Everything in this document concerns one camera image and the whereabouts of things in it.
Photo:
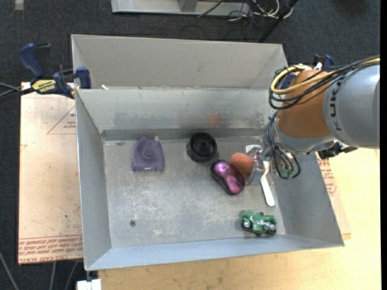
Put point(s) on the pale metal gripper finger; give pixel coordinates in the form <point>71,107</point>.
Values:
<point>256,174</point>
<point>267,189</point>

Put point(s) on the orange sponge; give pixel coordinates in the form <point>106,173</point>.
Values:
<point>242,163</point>

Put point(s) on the magenta computer mouse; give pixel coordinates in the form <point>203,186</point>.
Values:
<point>227,177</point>

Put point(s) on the green toy motorcycle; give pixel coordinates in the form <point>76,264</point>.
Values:
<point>258,223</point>

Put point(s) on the grey metal bin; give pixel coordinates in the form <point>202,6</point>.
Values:
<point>181,198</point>

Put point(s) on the purple translucent plastic block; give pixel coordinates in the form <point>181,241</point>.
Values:
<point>148,156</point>

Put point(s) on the brown cardboard board red print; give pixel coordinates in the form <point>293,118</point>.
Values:
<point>48,177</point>

